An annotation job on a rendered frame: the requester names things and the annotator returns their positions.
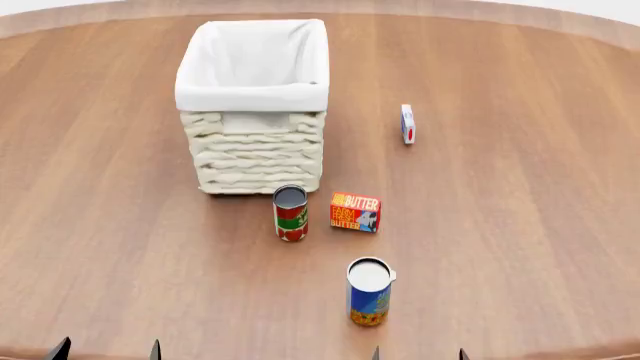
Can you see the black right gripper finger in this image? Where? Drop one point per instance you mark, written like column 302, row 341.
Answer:
column 463, row 355
column 375, row 354

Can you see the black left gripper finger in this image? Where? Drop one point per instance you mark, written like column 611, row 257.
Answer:
column 61, row 351
column 155, row 351

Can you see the blue alphabet soup can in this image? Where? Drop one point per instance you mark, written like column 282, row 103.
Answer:
column 369, row 296

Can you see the white woven basket with liner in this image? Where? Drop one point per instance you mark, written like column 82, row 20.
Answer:
column 252, row 112

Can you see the orange butter box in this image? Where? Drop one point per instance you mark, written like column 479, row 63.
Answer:
column 355, row 212

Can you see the red green tomato sauce can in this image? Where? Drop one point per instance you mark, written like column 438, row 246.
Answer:
column 291, row 217

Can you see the white blue small carton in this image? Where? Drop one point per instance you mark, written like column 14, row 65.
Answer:
column 408, row 124

